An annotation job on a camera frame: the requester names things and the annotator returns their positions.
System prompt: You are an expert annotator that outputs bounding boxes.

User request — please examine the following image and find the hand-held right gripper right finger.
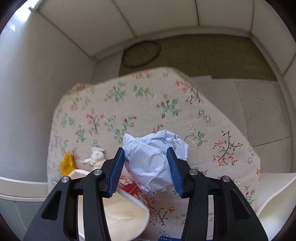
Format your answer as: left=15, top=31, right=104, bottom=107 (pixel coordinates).
left=166, top=147, right=269, bottom=241

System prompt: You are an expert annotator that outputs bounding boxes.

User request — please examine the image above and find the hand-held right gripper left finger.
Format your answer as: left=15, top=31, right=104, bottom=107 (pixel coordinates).
left=23, top=148, right=125, bottom=241

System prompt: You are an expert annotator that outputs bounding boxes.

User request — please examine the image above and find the white paper ball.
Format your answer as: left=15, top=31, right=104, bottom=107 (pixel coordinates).
left=122, top=130, right=189, bottom=194

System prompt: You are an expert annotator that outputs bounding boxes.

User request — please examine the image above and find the red printed packet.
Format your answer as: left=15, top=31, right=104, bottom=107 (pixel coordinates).
left=119, top=178, right=146, bottom=202

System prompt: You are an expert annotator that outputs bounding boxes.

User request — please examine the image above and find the crumpled white tissue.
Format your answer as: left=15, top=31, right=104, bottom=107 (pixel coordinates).
left=80, top=147, right=105, bottom=167

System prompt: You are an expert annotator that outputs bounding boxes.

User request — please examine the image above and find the yellow wrapper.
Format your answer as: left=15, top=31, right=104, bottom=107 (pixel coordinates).
left=60, top=152, right=79, bottom=175

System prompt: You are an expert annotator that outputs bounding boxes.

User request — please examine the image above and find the floral tablecloth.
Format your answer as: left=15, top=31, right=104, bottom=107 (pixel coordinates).
left=47, top=67, right=261, bottom=241

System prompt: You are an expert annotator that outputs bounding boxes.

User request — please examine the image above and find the white plastic chair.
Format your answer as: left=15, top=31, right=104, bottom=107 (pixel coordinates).
left=255, top=173, right=296, bottom=241

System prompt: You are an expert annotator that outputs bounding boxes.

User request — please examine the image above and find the green floor mat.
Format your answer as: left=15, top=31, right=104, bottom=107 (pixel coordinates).
left=119, top=35, right=278, bottom=81

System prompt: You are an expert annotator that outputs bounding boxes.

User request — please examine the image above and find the dark ring hoop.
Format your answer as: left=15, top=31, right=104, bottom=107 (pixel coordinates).
left=122, top=41, right=161, bottom=68

